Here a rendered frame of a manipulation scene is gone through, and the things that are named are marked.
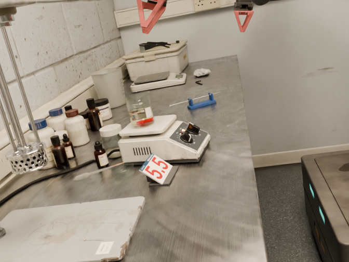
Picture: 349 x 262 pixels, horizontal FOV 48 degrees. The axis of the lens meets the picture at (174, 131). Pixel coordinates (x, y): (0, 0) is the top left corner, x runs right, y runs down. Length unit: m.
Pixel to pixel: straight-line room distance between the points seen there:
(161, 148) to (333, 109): 1.79
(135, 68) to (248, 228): 1.57
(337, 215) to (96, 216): 0.88
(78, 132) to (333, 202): 0.89
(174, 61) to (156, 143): 1.18
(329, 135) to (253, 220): 2.00
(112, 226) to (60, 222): 0.12
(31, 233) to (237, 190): 0.39
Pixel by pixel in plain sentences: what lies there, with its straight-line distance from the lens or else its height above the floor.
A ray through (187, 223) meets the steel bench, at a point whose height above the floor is 0.75.
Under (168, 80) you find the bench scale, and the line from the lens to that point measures 1.83.
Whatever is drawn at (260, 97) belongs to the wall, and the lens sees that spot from 2.51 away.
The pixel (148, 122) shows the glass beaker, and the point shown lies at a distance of 0.97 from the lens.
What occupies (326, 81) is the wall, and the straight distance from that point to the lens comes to 2.55.
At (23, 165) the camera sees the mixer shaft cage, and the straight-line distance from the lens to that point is 0.71.
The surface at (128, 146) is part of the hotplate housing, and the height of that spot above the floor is 0.80.
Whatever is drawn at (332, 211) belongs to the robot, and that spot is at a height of 0.36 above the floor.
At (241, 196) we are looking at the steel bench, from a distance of 0.76.
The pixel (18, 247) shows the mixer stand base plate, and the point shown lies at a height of 0.76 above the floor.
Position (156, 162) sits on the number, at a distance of 0.91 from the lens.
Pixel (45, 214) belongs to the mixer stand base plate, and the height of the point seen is 0.76.
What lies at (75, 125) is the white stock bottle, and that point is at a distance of 1.24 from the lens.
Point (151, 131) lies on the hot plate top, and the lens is 0.94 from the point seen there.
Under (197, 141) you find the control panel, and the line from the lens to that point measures 0.96.
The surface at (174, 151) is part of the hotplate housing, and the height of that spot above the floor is 0.79.
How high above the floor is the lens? 1.11
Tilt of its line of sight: 18 degrees down
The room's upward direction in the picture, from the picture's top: 11 degrees counter-clockwise
